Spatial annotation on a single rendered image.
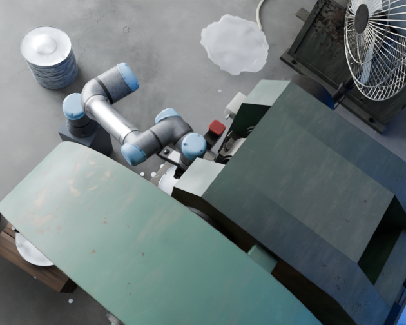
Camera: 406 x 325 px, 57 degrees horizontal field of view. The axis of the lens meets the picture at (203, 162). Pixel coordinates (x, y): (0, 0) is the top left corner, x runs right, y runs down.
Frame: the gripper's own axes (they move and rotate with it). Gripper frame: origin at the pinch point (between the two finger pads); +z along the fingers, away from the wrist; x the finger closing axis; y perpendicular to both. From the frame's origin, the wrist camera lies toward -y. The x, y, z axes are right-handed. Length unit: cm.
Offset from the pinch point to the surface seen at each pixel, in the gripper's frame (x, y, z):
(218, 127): 33.3, -1.9, 13.5
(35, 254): -58, -36, 51
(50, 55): 30, -115, 63
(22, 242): -58, -44, 51
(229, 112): 11.5, 5.1, -42.7
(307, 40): 153, 0, 65
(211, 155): 25.0, 2.2, 25.3
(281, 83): 18, 13, -59
